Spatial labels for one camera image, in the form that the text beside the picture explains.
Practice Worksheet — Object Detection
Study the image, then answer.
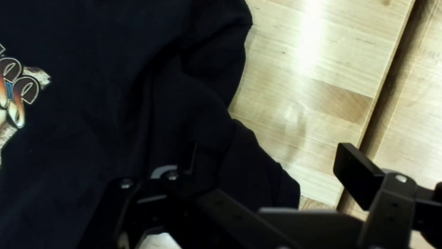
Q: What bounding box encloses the black graphic t-shirt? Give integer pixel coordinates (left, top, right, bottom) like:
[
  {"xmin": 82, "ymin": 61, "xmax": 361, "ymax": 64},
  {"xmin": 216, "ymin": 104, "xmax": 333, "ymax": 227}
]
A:
[{"xmin": 0, "ymin": 0, "xmax": 300, "ymax": 249}]

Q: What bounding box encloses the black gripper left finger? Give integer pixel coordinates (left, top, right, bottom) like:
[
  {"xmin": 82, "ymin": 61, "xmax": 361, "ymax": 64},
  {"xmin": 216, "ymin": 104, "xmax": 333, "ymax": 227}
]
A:
[{"xmin": 75, "ymin": 140, "xmax": 296, "ymax": 249}]

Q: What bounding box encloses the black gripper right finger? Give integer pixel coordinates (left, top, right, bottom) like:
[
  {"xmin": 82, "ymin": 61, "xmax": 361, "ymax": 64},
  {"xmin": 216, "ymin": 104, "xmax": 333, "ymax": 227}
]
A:
[{"xmin": 333, "ymin": 143, "xmax": 442, "ymax": 249}]

